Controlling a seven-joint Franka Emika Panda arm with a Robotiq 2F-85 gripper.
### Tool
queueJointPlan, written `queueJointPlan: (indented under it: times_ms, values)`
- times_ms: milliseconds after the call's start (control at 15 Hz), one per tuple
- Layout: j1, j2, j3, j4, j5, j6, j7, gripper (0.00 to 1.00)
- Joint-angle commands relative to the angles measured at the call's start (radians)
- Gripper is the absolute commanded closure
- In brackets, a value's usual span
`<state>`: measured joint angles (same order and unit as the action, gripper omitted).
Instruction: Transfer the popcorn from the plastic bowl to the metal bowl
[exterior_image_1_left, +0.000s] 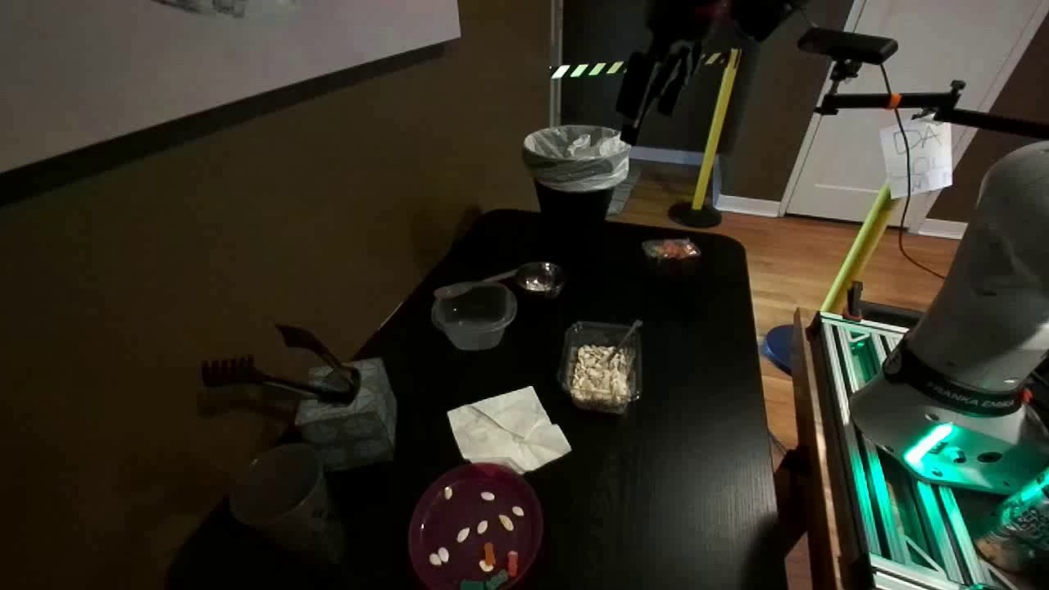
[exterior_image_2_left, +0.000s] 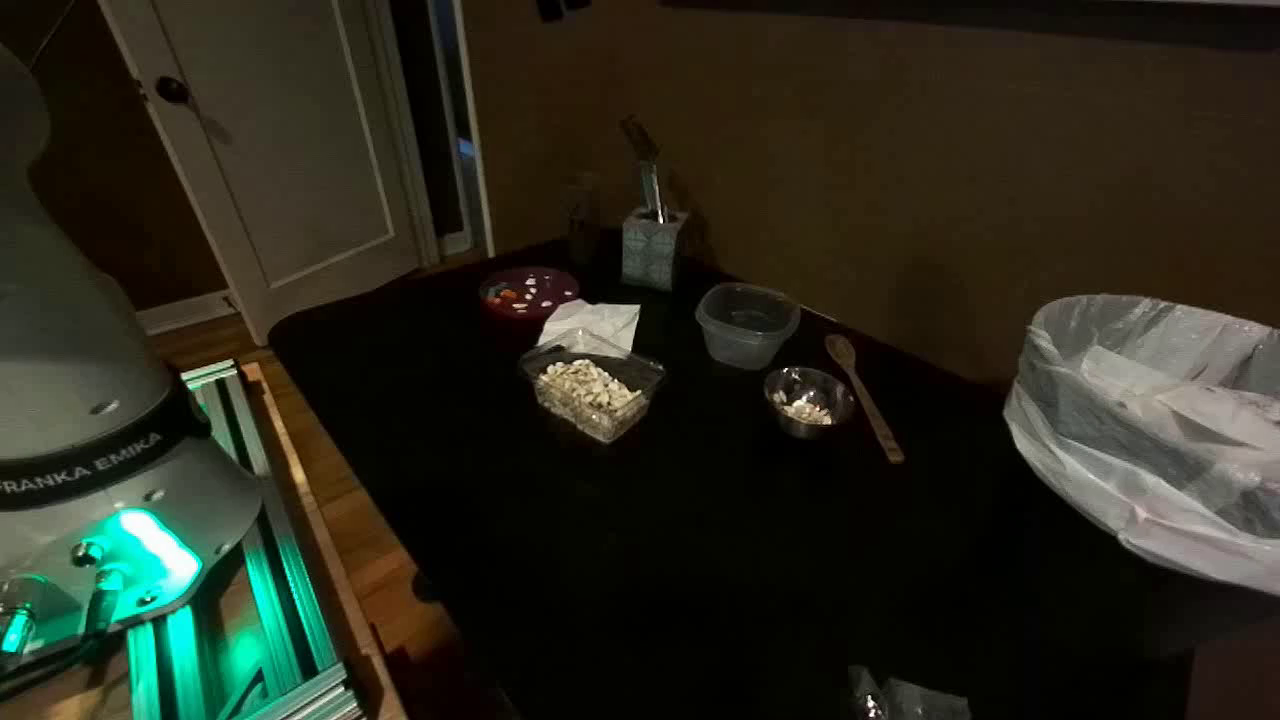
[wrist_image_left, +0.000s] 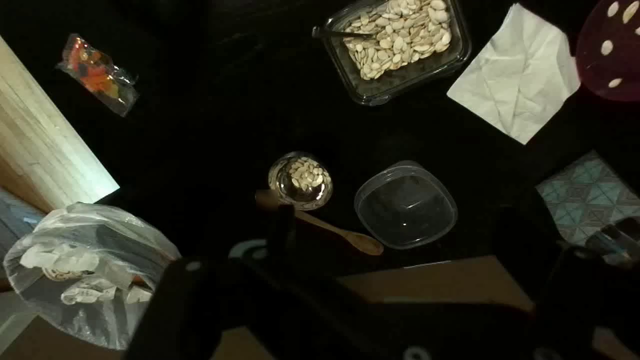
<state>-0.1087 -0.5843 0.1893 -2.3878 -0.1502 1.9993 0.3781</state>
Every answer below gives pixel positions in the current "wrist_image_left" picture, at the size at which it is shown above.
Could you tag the small popcorn heap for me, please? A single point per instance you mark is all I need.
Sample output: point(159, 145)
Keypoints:
point(306, 174)

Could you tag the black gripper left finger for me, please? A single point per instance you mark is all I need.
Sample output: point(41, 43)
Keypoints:
point(180, 307)

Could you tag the orange candy bag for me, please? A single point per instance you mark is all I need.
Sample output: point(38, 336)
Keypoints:
point(97, 72)

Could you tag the black bin with white liner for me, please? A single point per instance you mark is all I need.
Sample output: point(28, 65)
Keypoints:
point(92, 281)

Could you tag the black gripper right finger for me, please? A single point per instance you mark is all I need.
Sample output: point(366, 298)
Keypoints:
point(587, 307)

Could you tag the rectangular clear plastic container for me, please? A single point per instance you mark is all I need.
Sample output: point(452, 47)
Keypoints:
point(373, 93)

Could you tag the maroon plate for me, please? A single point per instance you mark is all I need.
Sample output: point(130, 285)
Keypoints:
point(601, 66)

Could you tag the white paper napkin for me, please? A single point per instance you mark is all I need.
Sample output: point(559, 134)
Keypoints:
point(517, 72)

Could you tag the empty round plastic container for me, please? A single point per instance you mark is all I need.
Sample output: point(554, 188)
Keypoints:
point(407, 206)

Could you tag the large popcorn heap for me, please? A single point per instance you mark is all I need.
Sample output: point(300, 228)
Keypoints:
point(401, 41)

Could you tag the wooden spoon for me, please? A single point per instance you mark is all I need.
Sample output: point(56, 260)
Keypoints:
point(347, 237)

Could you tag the teal patterned tissue box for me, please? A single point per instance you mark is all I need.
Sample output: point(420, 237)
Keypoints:
point(587, 192)

